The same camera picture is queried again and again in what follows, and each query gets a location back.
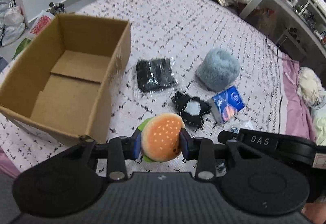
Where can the fluffy light blue hat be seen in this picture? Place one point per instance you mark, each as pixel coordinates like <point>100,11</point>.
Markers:
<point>218,70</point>

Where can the red white plastic bag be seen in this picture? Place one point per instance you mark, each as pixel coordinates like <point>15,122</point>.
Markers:
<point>43,19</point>

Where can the grey plastic garbage bag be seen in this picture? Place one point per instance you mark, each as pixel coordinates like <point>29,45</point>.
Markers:
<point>4,6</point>

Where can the plush hamburger toy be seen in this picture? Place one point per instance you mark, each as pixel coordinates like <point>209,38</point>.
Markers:
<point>160,137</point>

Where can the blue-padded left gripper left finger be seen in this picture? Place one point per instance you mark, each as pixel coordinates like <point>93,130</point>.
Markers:
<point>120,149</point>

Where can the cream crumpled blanket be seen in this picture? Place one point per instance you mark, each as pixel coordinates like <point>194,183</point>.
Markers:
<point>313,94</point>

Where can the open brown cardboard box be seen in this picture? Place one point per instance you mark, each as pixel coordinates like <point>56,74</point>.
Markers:
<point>64,81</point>

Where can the blue tissue pack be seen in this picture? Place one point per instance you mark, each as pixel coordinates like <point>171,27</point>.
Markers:
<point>226,104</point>

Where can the black cloth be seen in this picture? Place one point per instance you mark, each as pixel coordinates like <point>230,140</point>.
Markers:
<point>155,75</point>

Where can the white black patterned bedspread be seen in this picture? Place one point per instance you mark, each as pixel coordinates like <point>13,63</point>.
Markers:
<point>183,31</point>

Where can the black felt star cushion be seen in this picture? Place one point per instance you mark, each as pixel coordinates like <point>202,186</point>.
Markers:
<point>191,109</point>

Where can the white plastic garbage bag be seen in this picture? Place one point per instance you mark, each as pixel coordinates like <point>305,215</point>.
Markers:
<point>12,25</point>

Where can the pink bed sheet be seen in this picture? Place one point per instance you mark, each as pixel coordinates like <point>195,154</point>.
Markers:
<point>295,118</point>

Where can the white desk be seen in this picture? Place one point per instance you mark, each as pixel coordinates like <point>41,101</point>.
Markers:
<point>291,16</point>

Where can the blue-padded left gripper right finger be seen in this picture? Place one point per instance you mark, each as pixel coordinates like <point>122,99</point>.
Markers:
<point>201,150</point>

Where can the green cartoon floor mat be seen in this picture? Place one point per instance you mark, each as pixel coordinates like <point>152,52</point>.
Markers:
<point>23,44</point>

